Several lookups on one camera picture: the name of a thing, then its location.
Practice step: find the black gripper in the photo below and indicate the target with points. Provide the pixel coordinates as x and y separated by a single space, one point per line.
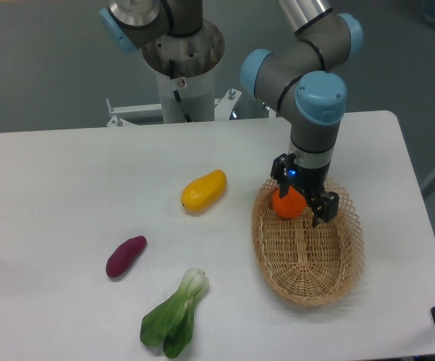
306 172

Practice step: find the orange fruit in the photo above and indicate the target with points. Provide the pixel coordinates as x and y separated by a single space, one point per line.
290 206

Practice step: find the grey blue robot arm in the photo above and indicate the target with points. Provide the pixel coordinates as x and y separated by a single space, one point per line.
183 50

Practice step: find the woven wicker basket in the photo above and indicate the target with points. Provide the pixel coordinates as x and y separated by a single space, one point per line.
305 264

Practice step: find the yellow mango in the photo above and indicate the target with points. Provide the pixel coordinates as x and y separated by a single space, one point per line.
204 192

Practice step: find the green bok choy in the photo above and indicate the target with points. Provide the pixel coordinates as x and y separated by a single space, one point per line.
171 323

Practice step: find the purple sweet potato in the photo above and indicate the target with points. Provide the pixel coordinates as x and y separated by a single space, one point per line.
124 255

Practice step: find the white metal base frame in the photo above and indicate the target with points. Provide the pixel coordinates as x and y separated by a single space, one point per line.
235 105

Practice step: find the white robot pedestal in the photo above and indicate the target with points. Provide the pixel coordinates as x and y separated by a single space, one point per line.
187 99

